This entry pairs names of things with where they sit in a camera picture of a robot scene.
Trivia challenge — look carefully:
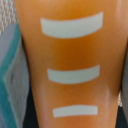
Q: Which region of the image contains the gripper grey left finger with green pad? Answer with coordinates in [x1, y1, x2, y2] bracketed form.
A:
[0, 24, 29, 128]

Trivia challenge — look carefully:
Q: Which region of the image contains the gripper grey right finger with green pad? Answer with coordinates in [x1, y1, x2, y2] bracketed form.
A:
[118, 49, 128, 128]

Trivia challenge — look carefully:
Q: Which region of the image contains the golden bread loaf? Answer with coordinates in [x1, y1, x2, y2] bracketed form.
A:
[15, 0, 128, 128]

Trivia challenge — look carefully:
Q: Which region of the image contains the woven beige placemat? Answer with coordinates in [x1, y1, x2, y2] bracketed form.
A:
[0, 0, 17, 36]

